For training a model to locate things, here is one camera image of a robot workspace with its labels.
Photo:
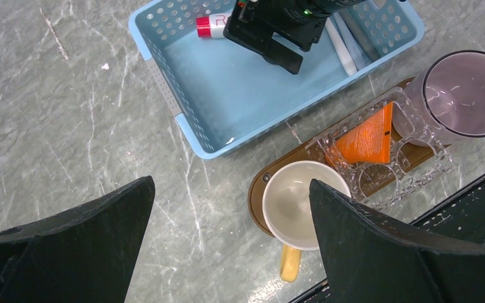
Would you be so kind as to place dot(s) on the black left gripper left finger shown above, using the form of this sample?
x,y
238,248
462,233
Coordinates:
x,y
84,254

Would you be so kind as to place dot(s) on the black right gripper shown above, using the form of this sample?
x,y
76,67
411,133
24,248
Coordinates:
x,y
253,23

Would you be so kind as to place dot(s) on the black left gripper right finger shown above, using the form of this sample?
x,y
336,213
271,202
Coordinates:
x,y
369,256

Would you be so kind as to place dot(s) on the white toothpaste tube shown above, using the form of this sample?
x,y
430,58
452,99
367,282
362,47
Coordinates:
x,y
212,26

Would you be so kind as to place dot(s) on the yellow mug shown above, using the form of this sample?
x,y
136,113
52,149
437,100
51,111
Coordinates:
x,y
287,210

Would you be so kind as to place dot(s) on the clear glass holder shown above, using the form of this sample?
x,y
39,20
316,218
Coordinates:
x,y
384,151

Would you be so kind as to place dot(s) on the orange toothpaste tube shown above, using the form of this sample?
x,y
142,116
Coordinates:
x,y
368,142

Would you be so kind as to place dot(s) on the purple mug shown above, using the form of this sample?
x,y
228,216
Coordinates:
x,y
450,96

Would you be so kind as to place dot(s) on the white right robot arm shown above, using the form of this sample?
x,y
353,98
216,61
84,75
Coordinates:
x,y
330,4

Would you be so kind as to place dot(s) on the grey toothbrush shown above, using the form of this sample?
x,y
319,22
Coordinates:
x,y
360,35

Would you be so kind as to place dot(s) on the oval wooden tray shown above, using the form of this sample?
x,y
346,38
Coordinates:
x,y
267,175

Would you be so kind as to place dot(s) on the light blue plastic basket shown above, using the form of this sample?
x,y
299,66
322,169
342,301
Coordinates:
x,y
223,96

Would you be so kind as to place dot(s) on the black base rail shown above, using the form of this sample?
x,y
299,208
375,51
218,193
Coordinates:
x,y
461,216

